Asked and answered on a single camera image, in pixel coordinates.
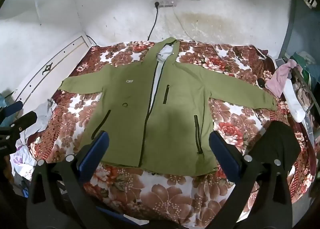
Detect floral bed blanket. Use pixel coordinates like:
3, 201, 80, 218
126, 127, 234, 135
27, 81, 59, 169
26, 40, 317, 222

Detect white power strip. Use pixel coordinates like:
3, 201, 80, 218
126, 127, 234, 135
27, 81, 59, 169
153, 0, 177, 8

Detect pink cloth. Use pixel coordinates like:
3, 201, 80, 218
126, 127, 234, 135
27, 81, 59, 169
265, 59, 297, 98

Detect blue grey door frame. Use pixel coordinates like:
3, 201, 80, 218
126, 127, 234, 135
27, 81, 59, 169
279, 0, 320, 60

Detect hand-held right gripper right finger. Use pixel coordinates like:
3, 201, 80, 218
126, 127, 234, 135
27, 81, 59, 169
209, 130, 293, 229

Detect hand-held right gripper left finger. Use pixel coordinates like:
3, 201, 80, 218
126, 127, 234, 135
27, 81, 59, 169
26, 130, 110, 229

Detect grey white cloth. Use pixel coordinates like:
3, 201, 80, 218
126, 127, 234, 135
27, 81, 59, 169
24, 98, 58, 140

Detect green zip jacket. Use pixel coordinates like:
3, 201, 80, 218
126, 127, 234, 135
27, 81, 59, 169
59, 37, 278, 177

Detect white bed panel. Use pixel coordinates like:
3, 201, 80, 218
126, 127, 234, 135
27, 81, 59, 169
14, 34, 90, 105

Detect white purple plastic bag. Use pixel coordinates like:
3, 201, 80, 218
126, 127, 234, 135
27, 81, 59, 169
11, 144, 38, 177

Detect black power cable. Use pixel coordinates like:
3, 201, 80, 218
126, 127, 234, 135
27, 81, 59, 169
146, 6, 159, 41

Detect white sock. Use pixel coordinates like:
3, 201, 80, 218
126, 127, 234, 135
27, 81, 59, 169
282, 79, 307, 123

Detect black cloth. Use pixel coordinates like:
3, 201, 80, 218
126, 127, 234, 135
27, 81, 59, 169
249, 120, 302, 169

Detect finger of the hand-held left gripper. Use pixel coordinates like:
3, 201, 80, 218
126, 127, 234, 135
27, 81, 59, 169
9, 111, 38, 133
0, 101, 24, 120

